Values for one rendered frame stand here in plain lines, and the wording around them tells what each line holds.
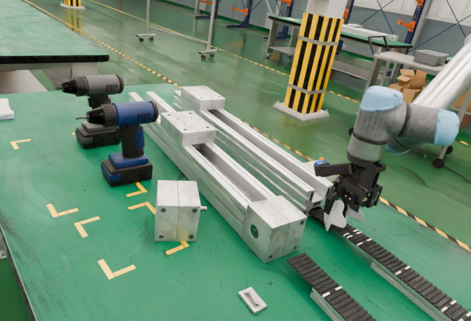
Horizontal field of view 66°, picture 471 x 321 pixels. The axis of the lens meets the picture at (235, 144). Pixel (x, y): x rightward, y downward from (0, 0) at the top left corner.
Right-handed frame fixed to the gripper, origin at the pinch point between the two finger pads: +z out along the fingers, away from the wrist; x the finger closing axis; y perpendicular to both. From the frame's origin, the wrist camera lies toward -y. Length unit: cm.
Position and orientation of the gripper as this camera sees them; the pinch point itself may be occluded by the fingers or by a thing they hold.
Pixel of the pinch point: (333, 221)
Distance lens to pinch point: 96.1
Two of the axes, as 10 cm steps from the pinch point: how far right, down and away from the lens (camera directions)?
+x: 8.2, -1.2, 5.5
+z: -1.5, 9.0, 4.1
